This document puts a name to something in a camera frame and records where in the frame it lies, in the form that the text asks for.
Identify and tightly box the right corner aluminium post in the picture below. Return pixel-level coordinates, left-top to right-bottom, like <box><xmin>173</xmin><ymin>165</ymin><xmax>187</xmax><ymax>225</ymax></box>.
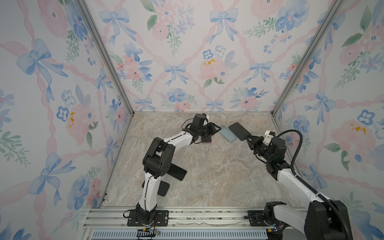
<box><xmin>271</xmin><ymin>0</ymin><xmax>345</xmax><ymax>117</ymax></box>

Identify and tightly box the black phone case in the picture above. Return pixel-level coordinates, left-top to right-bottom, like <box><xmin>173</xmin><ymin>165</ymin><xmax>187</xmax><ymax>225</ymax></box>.
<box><xmin>158</xmin><ymin>181</ymin><xmax>170</xmax><ymax>197</ymax></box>

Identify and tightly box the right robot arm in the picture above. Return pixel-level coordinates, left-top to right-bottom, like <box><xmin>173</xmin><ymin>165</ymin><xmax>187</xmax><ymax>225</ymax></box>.
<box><xmin>246</xmin><ymin>131</ymin><xmax>353</xmax><ymax>240</ymax></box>

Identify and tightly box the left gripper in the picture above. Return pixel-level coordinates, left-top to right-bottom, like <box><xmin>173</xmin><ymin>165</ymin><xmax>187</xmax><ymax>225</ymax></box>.
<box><xmin>197</xmin><ymin>123</ymin><xmax>221</xmax><ymax>140</ymax></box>

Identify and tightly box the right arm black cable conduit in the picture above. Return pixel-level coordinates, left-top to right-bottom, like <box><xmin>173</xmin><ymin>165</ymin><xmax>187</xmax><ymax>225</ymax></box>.
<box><xmin>277</xmin><ymin>129</ymin><xmax>353</xmax><ymax>240</ymax></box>

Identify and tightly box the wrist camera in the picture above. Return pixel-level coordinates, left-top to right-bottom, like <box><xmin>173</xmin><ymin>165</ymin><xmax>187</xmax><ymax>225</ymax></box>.
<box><xmin>263</xmin><ymin>131</ymin><xmax>276</xmax><ymax>146</ymax></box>
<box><xmin>191</xmin><ymin>114</ymin><xmax>209</xmax><ymax>129</ymax></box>

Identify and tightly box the white-edged black phone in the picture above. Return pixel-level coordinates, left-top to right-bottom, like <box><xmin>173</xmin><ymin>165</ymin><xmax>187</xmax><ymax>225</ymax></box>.
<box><xmin>167</xmin><ymin>164</ymin><xmax>187</xmax><ymax>181</ymax></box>

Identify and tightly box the mint green phone case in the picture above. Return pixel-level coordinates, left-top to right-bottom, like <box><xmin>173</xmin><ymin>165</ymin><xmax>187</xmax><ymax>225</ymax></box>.
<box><xmin>219</xmin><ymin>126</ymin><xmax>237</xmax><ymax>143</ymax></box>

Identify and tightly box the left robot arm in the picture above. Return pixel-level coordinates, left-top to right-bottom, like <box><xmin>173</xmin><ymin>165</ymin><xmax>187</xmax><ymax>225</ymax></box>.
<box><xmin>136</xmin><ymin>123</ymin><xmax>221</xmax><ymax>221</ymax></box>

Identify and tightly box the purple-edged black phone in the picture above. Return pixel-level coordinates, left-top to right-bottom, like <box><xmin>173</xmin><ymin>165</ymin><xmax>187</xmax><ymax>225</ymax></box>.
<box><xmin>201</xmin><ymin>136</ymin><xmax>212</xmax><ymax>143</ymax></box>

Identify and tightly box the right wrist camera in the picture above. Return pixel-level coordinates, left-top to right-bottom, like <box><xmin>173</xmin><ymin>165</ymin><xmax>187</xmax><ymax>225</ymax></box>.
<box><xmin>263</xmin><ymin>131</ymin><xmax>276</xmax><ymax>146</ymax></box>

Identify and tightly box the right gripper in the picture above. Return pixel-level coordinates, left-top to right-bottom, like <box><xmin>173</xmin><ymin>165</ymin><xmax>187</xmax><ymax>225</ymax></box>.
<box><xmin>245</xmin><ymin>133</ymin><xmax>273</xmax><ymax>163</ymax></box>

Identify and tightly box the left corner aluminium post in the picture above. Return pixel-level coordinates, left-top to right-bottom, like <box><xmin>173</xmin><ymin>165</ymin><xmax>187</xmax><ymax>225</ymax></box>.
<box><xmin>74</xmin><ymin>0</ymin><xmax>134</xmax><ymax>118</ymax></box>

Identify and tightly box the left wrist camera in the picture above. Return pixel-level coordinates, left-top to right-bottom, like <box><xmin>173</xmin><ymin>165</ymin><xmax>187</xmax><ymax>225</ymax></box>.
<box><xmin>191</xmin><ymin>114</ymin><xmax>209</xmax><ymax>129</ymax></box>

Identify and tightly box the aluminium front rail frame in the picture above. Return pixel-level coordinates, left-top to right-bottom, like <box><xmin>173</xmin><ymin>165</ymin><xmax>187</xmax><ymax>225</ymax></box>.
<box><xmin>78</xmin><ymin>206</ymin><xmax>340</xmax><ymax>240</ymax></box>

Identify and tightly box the blue-edged black phone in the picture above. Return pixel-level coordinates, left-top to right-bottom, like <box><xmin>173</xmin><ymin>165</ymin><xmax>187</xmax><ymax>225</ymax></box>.
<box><xmin>229</xmin><ymin>122</ymin><xmax>252</xmax><ymax>141</ymax></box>

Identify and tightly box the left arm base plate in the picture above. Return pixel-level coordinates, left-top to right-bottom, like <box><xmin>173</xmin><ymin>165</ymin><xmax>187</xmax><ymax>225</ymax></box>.
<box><xmin>123</xmin><ymin>210</ymin><xmax>169</xmax><ymax>227</ymax></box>

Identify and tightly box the corner aluminium post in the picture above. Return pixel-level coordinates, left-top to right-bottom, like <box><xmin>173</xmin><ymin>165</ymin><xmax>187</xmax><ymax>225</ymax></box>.
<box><xmin>74</xmin><ymin>0</ymin><xmax>134</xmax><ymax>118</ymax></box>
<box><xmin>271</xmin><ymin>0</ymin><xmax>345</xmax><ymax>117</ymax></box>

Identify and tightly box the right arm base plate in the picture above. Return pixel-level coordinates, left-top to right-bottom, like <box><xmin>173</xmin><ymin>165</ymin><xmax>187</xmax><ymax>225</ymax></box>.
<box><xmin>244</xmin><ymin>210</ymin><xmax>288</xmax><ymax>228</ymax></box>

